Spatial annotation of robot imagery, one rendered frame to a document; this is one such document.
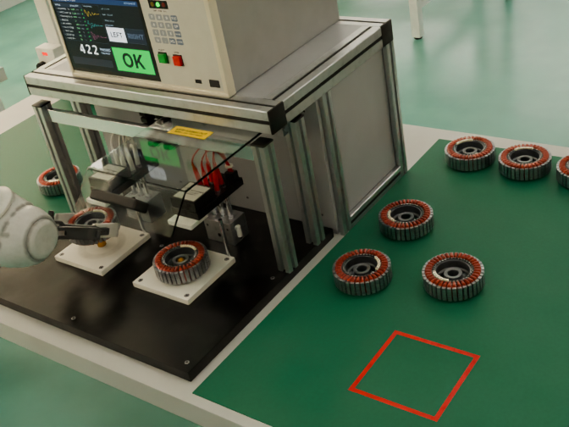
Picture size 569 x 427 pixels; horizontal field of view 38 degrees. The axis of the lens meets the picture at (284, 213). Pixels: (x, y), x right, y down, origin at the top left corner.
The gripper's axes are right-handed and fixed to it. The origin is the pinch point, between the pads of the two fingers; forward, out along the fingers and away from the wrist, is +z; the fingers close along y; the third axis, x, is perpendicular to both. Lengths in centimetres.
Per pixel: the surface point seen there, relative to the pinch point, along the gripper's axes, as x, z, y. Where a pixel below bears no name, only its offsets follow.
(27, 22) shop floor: 72, 283, -391
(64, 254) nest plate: -7.5, -1.7, -5.5
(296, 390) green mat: -16, -9, 62
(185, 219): 5.7, 1.2, 24.9
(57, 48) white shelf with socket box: 40, 54, -82
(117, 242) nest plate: -3.5, 5.1, 3.1
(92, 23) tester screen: 41.4, -9.0, 3.6
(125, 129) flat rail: 21.5, -1.3, 8.1
